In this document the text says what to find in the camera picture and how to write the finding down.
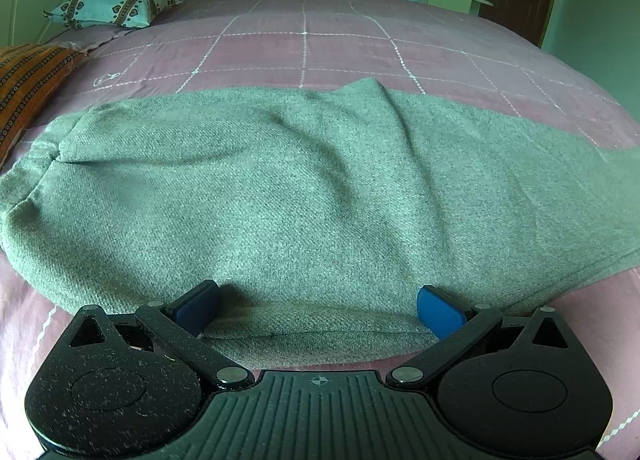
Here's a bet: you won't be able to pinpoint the orange striped pillow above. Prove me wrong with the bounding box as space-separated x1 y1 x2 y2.
0 43 89 172

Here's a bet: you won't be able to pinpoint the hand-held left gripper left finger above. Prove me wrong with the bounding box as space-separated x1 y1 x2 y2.
67 280 256 392

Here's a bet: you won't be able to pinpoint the grey-green pants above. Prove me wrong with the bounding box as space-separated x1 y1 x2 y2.
0 77 640 372

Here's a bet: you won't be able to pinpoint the heart print pillow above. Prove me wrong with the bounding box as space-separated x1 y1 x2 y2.
44 0 182 30

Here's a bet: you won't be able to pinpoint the bed with pink checked sheet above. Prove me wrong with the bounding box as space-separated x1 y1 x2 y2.
0 0 640 460

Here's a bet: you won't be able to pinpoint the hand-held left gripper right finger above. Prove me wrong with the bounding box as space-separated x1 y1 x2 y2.
385 284 572 388

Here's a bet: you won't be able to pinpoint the plain pink pillow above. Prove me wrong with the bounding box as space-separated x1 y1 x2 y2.
46 23 132 52

